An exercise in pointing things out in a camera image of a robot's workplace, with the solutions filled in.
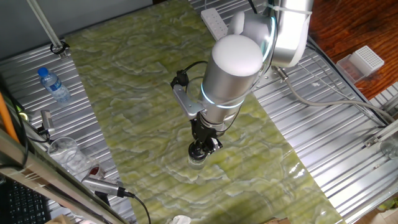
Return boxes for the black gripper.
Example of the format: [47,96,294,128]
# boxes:
[190,116,224,158]

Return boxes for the black jar lid with knob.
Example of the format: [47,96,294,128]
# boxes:
[187,141,210,163]

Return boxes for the clear glass jar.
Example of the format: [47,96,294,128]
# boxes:
[187,154,209,171]

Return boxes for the crumpled white tissue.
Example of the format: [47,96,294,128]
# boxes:
[169,215,192,224]

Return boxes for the green marble pattern mat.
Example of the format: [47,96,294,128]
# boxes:
[64,0,346,224]

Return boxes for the small glass with brown liquid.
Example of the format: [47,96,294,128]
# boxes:
[86,164,106,182]

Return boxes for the white power strip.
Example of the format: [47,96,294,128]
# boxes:
[200,7,229,42]

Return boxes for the large clear measuring beaker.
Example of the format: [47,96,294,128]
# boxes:
[47,136,91,179]

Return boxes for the clear plastic box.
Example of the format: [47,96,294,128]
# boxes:
[336,54,365,84]

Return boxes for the plastic water bottle blue label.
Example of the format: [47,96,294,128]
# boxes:
[37,67,72,104]

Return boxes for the white pipette tip box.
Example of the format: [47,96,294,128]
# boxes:
[348,45,386,77]

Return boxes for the black keyboard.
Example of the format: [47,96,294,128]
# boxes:
[0,178,52,224]

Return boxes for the orange tube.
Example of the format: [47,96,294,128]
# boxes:
[0,92,20,143]

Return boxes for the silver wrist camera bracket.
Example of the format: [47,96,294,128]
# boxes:
[172,83,206,121]

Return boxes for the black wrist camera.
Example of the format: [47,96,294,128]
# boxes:
[170,69,190,89]

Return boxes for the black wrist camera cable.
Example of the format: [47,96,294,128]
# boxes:
[181,60,209,77]

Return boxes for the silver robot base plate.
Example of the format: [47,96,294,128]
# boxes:
[253,67,282,91]

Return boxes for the black cable of silver camera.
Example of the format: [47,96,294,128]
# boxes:
[124,190,152,224]

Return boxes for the silver camera with black stand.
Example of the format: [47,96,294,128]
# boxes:
[81,175,127,206]

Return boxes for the thick gray robot cable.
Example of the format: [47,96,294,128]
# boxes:
[272,65,396,124]

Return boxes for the silver finned camera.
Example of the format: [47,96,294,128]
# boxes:
[39,109,56,135]

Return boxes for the metal frame bar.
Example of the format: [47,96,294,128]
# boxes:
[0,128,130,224]

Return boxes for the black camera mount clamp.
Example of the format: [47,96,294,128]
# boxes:
[35,124,52,139]

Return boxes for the aluminium rail bracket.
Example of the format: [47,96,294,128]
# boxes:
[363,119,398,148]

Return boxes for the metal camera pole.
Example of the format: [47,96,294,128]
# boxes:
[26,0,70,60]

